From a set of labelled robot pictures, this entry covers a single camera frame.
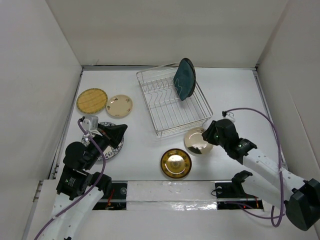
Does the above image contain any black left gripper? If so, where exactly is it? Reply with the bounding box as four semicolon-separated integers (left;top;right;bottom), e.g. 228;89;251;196
84;122;128;169

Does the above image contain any dark teal square plate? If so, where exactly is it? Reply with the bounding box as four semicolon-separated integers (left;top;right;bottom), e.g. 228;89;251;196
173;58;196;101

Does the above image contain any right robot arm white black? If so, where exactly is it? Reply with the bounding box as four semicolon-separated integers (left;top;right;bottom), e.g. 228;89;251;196
202;119;320;231

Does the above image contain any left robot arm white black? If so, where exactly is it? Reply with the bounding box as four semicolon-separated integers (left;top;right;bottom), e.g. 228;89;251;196
35;118;128;240

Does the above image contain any glossy cream plate black motif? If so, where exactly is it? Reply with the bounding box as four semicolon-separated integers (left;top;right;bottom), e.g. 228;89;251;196
184;126;214;155

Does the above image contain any blue white floral plate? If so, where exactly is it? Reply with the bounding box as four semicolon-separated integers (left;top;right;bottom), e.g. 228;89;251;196
80;121;125;161

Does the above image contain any cream plate with red marks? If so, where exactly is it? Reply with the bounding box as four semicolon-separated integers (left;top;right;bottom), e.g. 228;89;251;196
106;94;133;118

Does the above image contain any yellow woven round plate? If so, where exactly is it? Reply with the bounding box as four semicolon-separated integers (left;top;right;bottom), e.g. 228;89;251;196
76;88;108;114

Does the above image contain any gold brown patterned plate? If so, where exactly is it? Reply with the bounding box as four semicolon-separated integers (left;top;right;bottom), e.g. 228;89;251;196
160;148;192;179

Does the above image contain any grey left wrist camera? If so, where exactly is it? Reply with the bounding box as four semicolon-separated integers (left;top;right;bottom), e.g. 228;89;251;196
79;115;99;132

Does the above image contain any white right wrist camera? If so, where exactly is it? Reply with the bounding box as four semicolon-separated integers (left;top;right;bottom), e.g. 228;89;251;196
222;111;236;123

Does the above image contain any silver wire dish rack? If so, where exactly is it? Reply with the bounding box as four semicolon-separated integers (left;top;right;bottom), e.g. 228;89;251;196
136;62;213;138

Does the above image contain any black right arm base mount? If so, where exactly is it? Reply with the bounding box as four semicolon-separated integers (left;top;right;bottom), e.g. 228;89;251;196
211;170;264;210

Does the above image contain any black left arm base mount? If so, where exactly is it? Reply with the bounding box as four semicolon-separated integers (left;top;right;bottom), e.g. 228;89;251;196
93;181;128;211

